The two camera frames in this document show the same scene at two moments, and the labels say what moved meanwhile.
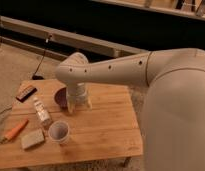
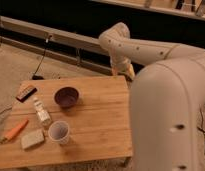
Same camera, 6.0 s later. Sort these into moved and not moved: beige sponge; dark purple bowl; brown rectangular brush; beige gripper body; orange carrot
Moved: beige gripper body
Not moved: dark purple bowl; orange carrot; brown rectangular brush; beige sponge
